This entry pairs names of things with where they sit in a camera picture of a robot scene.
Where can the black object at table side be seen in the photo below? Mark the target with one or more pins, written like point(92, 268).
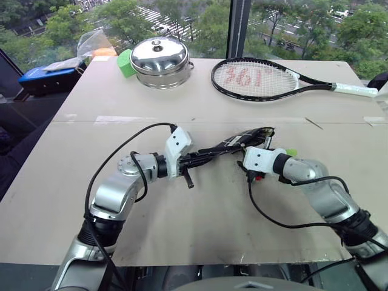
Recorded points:
point(379, 82)

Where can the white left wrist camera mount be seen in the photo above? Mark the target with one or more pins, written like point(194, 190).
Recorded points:
point(176, 144)

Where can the black grid pouch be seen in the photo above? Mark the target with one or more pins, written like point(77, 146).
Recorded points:
point(242, 139)

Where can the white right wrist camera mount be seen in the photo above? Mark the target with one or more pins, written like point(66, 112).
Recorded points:
point(260, 159)

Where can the green foam block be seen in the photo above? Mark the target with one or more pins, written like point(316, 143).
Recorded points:
point(125, 63)

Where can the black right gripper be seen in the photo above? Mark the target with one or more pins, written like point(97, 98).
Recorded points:
point(252, 175)

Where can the dark seat beside table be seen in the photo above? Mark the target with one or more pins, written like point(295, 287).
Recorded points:
point(21, 142)

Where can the clear plastic bag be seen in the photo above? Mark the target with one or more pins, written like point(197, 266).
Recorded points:
point(89, 42)

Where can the grey rounded robot base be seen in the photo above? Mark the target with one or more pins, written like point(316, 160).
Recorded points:
point(242, 286)

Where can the orange round object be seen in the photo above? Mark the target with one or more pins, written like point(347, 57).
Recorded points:
point(104, 52)

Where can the stainless steel pot lid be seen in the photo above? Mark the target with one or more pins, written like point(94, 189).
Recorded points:
point(159, 56)

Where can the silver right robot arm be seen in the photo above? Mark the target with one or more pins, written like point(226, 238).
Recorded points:
point(330, 197)

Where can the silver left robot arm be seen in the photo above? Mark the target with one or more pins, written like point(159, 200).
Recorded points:
point(115, 194)

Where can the white sachet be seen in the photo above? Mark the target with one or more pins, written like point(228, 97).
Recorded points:
point(62, 65)

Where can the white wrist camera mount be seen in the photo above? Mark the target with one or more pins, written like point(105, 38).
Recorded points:
point(176, 144)
point(260, 159)

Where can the dark window frame post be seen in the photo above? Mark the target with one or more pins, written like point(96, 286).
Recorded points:
point(239, 28)

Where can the blue box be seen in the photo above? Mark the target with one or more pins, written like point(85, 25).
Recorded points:
point(50, 78)

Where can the black white tennis racket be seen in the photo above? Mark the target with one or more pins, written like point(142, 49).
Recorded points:
point(257, 78)

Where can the green highlighter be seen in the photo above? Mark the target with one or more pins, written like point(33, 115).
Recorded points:
point(292, 151)

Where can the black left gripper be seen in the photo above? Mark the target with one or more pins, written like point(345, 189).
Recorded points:
point(187, 163)

